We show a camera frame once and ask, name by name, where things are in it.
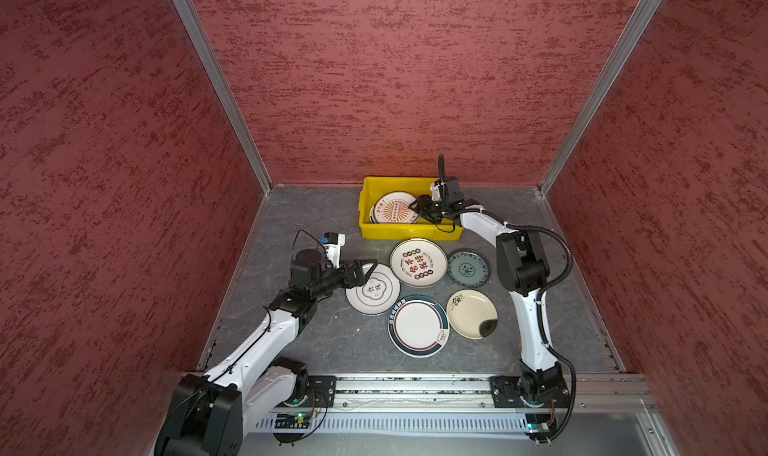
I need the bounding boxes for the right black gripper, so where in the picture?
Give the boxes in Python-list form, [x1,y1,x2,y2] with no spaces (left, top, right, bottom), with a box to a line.
[408,194,449,223]

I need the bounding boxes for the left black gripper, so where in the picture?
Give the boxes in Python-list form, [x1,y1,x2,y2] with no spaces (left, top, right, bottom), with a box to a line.
[311,258,378,298]

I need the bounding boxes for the white plate orange sunburst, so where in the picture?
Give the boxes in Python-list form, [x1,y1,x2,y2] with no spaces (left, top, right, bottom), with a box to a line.
[370,192,419,225]

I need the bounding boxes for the white plate quatrefoil outline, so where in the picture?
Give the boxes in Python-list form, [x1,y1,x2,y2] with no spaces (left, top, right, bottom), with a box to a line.
[345,264,401,316]

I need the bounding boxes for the white plate red characters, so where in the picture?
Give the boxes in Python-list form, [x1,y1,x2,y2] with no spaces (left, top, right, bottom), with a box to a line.
[389,238,448,288]

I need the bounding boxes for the small teal patterned plate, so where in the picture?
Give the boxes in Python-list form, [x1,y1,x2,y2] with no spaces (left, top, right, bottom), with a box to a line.
[447,249,490,289]

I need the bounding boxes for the large white plate green rim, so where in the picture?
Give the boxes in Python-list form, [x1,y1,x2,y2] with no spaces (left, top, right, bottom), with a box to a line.
[387,295,450,359]

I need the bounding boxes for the cream plate dark brush mark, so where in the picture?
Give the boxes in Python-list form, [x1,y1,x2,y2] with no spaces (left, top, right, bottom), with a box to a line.
[446,289,498,340]

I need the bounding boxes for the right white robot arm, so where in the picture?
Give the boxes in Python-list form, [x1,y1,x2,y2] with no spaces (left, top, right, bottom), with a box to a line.
[409,177,573,407]

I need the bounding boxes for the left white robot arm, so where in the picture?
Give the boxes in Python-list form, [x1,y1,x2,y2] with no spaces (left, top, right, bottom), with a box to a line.
[154,245,378,455]

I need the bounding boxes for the yellow plastic bin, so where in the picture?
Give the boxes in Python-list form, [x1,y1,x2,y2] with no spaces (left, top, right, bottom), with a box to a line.
[358,177,463,242]

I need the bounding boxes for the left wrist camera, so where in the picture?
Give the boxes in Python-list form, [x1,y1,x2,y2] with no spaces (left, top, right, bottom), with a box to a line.
[321,232,346,269]

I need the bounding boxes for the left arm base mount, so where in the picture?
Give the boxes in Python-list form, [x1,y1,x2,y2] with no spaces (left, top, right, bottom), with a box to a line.
[296,375,338,409]

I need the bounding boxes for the aluminium mounting rail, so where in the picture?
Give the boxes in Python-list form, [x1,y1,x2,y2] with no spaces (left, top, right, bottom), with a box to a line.
[247,373,677,455]

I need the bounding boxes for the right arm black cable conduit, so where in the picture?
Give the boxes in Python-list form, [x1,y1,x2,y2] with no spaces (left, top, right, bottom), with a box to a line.
[436,154,578,442]

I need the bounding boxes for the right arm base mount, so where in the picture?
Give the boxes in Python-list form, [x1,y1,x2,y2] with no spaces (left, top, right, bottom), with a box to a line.
[489,374,571,409]

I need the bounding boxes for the right aluminium corner post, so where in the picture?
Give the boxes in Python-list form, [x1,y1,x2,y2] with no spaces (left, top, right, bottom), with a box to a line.
[538,0,664,198]

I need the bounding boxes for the aluminium corner post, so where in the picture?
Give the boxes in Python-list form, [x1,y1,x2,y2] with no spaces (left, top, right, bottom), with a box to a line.
[171,0,273,196]
[538,0,664,198]

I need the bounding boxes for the left aluminium corner post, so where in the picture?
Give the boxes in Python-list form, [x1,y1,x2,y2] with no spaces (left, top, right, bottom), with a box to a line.
[171,0,273,196]

